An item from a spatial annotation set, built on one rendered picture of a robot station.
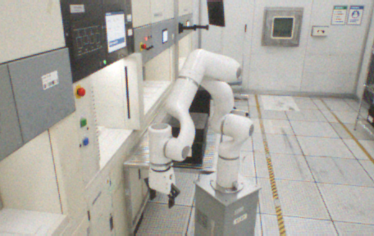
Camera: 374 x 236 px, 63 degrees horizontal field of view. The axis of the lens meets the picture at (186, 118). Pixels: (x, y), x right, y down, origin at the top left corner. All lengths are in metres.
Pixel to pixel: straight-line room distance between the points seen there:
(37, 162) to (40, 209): 0.24
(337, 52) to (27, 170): 5.72
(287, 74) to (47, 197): 5.37
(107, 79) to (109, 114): 0.25
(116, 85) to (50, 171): 0.94
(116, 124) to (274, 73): 4.43
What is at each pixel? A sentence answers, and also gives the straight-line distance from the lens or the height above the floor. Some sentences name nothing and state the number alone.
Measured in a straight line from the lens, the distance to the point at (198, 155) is 1.96.
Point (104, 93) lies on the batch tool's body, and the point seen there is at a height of 1.13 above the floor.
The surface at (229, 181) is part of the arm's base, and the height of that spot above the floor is 0.81.
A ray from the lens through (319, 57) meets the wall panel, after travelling 6.34.
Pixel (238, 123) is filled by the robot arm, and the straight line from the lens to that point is 1.58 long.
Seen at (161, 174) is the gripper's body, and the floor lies 1.14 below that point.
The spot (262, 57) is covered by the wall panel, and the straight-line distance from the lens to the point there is 6.17.
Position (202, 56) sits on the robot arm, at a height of 1.54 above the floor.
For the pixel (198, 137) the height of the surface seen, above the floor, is 0.96.
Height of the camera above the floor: 1.74
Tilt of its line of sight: 21 degrees down
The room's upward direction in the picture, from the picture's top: straight up
